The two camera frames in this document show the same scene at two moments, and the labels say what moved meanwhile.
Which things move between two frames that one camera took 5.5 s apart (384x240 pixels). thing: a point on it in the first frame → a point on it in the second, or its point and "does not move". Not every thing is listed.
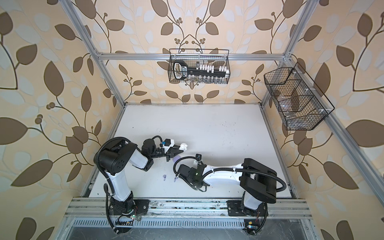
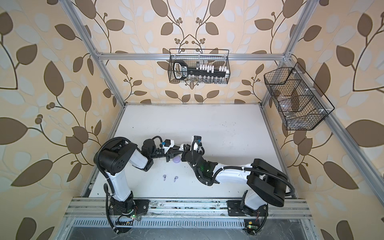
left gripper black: x=172 y=154 does not move
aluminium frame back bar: x=189 y=57 does not move
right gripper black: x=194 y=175 → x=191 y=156
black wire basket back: x=199 y=57 does not move
